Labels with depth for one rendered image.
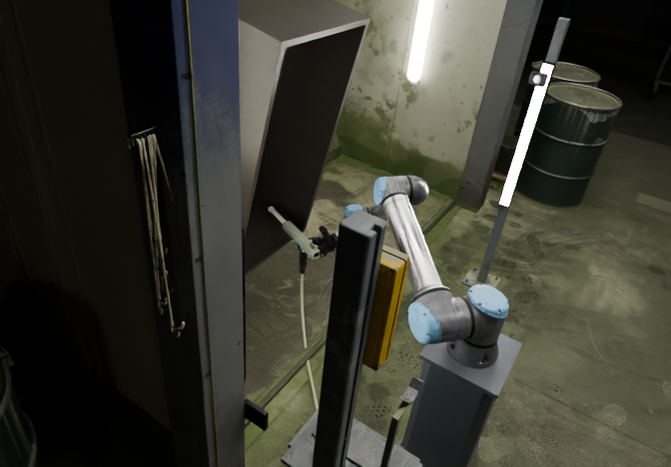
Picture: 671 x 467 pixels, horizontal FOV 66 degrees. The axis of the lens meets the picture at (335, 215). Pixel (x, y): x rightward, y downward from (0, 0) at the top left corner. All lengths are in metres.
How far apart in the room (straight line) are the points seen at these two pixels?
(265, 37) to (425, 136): 2.48
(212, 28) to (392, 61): 3.04
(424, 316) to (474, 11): 2.46
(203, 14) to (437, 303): 1.21
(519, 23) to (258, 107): 2.22
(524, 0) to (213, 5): 2.79
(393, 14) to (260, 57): 2.28
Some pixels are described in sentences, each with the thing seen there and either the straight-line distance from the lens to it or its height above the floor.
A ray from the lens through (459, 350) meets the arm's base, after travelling 2.01.
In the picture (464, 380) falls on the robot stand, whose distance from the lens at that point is 1.99.
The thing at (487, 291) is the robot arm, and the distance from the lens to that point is 1.94.
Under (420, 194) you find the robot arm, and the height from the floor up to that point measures 1.02.
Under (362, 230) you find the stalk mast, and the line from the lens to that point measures 0.80.
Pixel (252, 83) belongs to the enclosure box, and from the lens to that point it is 1.90.
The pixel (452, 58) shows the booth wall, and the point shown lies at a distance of 3.88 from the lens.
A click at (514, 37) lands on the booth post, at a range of 3.72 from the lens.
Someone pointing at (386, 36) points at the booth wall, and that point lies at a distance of 4.07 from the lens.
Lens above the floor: 2.09
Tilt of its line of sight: 33 degrees down
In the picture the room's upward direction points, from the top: 6 degrees clockwise
